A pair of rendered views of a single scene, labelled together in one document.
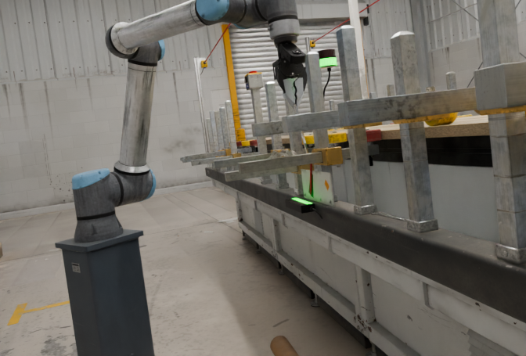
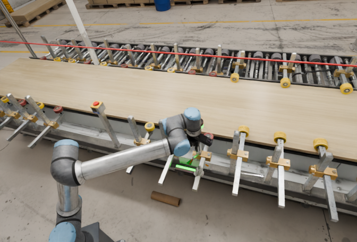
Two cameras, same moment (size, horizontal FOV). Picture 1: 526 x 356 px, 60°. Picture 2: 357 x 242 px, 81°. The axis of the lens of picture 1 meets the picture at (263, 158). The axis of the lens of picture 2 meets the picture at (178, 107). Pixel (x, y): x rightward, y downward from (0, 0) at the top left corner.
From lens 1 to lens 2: 1.67 m
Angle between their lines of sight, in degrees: 61
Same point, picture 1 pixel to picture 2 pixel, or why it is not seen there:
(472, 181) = (256, 150)
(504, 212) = (308, 186)
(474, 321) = not seen: hidden behind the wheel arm
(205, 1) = (181, 150)
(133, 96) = not seen: hidden behind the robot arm
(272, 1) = (196, 124)
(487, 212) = (260, 156)
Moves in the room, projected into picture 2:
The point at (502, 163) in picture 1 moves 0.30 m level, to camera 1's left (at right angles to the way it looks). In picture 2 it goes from (313, 181) to (304, 226)
